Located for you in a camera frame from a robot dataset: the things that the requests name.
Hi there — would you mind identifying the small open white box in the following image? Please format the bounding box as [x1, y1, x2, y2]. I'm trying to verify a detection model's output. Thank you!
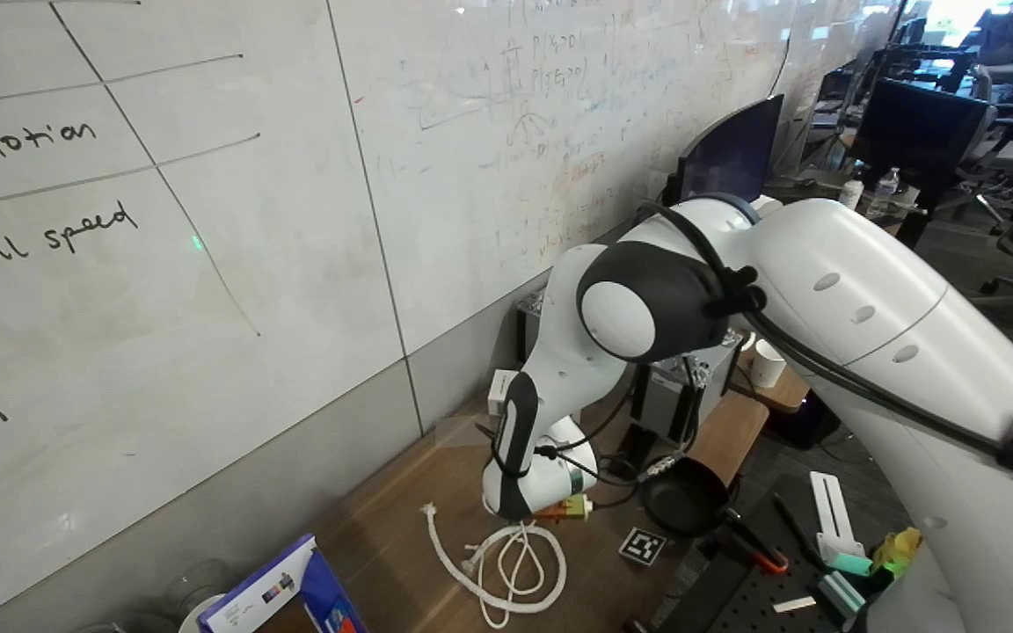
[481, 365, 524, 419]

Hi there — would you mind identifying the white plastic tool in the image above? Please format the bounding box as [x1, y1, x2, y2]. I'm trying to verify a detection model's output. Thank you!
[807, 468, 872, 568]

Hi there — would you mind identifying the white cup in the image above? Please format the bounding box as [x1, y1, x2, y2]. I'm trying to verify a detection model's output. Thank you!
[746, 339, 788, 395]

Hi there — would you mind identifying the blue snack cardboard box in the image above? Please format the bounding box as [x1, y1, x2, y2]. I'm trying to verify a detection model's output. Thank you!
[193, 533, 369, 633]

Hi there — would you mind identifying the black clamp orange handle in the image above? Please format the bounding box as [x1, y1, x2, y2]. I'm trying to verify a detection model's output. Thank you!
[722, 504, 794, 582]

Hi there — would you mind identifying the black bowl pan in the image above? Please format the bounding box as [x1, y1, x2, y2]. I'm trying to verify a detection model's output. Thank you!
[635, 453, 732, 542]

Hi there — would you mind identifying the whiteboard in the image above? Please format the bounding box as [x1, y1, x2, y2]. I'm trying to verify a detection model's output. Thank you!
[0, 0, 926, 612]

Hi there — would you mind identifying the yellow-green small object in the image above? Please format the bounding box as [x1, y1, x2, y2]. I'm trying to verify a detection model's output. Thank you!
[872, 523, 926, 578]

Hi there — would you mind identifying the white rope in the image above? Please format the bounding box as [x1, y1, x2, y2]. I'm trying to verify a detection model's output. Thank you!
[417, 504, 556, 631]
[465, 522, 572, 627]

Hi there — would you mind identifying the black white marker tag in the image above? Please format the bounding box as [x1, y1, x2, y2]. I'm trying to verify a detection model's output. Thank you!
[615, 523, 669, 575]

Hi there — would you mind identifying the large grey metal case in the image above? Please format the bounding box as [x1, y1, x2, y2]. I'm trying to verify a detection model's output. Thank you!
[626, 339, 748, 453]

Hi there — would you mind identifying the teal plastic piece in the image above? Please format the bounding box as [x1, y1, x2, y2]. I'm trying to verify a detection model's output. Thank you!
[821, 549, 886, 624]

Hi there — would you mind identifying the black office chair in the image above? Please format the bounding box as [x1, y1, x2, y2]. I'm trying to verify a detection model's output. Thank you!
[852, 75, 995, 191]

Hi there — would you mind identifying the black table mat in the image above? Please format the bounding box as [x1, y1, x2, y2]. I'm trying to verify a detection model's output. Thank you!
[644, 434, 957, 633]

